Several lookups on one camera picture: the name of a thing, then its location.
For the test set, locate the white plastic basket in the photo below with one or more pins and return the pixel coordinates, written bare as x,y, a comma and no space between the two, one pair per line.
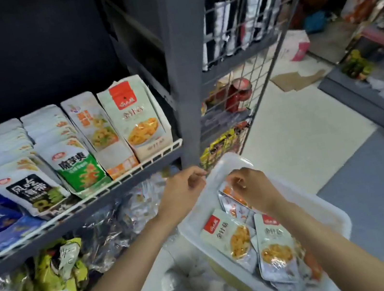
320,210

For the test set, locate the pink white carton box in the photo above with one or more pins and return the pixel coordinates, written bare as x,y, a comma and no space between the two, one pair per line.
294,45

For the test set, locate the blue bag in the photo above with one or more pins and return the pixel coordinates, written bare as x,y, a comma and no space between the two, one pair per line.
315,22

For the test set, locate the silver snack packet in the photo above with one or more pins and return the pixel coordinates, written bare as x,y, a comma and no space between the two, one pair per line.
289,289

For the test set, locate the row of black white packets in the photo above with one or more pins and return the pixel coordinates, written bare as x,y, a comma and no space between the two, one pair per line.
240,18

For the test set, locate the flat cardboard piece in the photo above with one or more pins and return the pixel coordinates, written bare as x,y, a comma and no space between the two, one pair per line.
296,80

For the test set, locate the row of black label packets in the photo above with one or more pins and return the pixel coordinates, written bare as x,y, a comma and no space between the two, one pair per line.
25,189

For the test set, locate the pile of yellow green packets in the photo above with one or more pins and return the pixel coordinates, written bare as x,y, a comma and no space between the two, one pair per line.
58,268

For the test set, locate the pile of clear silver packets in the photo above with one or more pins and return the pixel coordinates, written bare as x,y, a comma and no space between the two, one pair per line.
116,218

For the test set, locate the person's right fingers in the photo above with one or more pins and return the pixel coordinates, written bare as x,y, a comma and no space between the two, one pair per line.
235,180

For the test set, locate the person's left thumb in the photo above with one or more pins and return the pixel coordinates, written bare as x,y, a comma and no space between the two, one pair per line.
198,182

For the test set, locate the white orange snack packet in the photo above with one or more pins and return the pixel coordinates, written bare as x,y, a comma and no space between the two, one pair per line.
232,204

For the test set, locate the white orange box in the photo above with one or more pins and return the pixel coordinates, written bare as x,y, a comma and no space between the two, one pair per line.
359,3

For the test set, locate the red label yellow snack packet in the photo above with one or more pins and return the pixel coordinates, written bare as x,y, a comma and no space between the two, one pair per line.
229,236
275,247

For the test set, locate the row of orange band packets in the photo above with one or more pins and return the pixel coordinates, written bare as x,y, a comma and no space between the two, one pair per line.
102,136

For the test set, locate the grey metal shelf unit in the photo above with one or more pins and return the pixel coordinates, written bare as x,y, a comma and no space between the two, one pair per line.
185,60

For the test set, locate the person's right forearm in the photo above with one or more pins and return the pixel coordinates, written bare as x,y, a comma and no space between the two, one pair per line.
326,249

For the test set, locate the row of green print packets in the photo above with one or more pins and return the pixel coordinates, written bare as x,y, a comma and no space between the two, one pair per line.
74,167

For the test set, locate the low grey shelf unit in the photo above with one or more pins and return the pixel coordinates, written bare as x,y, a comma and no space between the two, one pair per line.
364,100

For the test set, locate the row of yellow packets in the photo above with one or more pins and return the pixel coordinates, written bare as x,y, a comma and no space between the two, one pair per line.
223,144

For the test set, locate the person's right hand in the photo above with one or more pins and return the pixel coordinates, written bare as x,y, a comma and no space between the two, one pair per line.
256,187

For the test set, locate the person's left hand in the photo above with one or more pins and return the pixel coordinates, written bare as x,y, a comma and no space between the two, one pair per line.
176,193

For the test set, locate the row of red label packets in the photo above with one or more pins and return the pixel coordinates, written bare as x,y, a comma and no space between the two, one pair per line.
138,119

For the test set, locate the person's left forearm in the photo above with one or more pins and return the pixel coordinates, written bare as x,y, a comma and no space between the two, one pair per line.
119,280

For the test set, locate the red packaged goods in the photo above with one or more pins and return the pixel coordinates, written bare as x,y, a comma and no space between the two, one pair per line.
233,94

